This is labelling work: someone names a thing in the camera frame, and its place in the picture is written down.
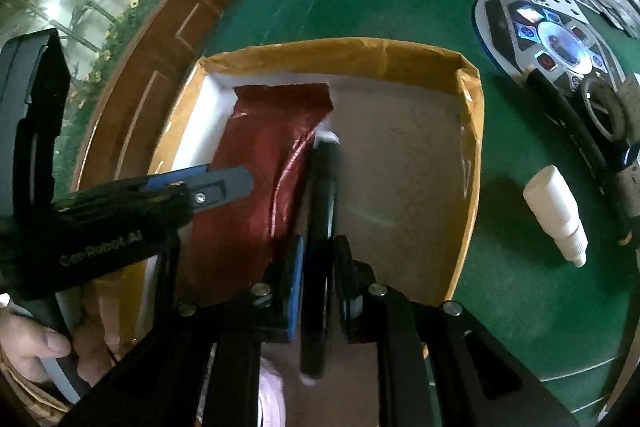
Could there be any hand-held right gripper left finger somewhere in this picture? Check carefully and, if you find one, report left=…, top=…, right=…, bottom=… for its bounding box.
left=60, top=234, right=306, bottom=427

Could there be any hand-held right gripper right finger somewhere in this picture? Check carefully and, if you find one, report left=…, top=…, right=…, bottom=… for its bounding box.
left=332, top=234, right=581, bottom=427

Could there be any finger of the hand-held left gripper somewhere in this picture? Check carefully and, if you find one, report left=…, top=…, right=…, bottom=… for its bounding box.
left=140, top=163, right=213, bottom=188
left=187, top=167, right=254, bottom=214

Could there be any dark red pouch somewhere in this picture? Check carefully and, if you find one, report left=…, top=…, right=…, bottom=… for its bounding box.
left=177, top=82, right=335, bottom=308

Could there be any black marker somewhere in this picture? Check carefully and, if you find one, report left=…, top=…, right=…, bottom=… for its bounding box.
left=299, top=132, right=343, bottom=388

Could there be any yellow cardboard box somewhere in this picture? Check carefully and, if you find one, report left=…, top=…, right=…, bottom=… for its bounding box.
left=115, top=36, right=485, bottom=308

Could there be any person's left hand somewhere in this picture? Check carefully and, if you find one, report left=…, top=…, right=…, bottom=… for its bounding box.
left=0, top=307, right=73, bottom=388

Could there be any white dropper bottle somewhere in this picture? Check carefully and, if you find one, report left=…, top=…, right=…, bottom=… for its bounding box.
left=522, top=164, right=588, bottom=268

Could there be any black pen with white print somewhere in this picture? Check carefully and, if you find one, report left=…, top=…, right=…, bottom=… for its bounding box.
left=525, top=68, right=626, bottom=170

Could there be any tape roll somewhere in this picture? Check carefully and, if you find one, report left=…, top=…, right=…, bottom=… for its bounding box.
left=580, top=77, right=632, bottom=142

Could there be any table control panel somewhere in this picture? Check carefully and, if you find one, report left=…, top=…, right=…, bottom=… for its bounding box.
left=472, top=0, right=628, bottom=98

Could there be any flower wall poster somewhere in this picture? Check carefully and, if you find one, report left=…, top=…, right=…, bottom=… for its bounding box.
left=0, top=0, right=186, bottom=192

